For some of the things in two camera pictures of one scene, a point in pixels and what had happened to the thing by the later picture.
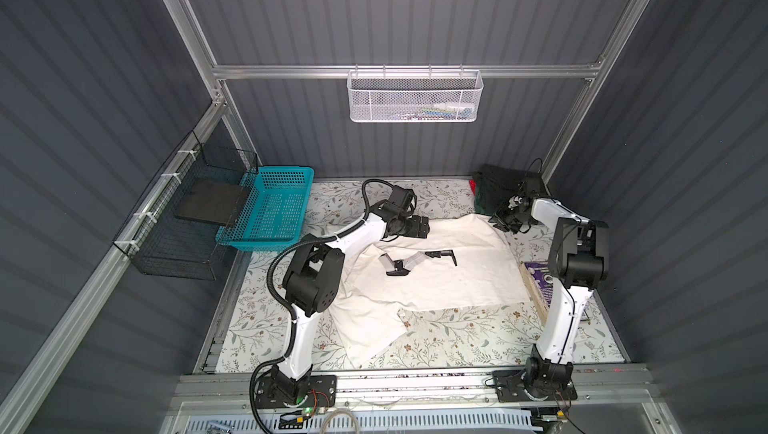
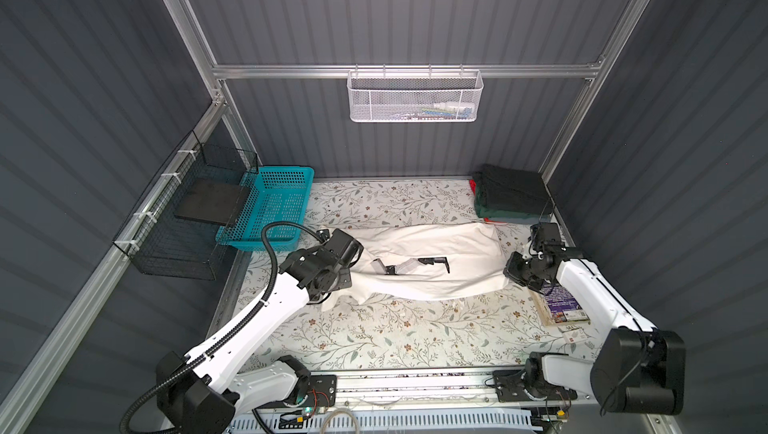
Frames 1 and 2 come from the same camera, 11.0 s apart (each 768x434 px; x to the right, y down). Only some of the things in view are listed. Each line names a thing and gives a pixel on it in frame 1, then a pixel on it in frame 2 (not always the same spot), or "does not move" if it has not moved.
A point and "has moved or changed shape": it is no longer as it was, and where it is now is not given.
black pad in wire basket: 214,202 does not move
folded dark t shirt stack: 494,185 does not move
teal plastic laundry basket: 272,214 does not move
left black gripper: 413,230 → 346,279
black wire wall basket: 173,232 does not move
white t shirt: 462,261 has moved or changed shape
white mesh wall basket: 414,96 does not move
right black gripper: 499,218 → 512,271
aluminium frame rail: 594,71 does not move
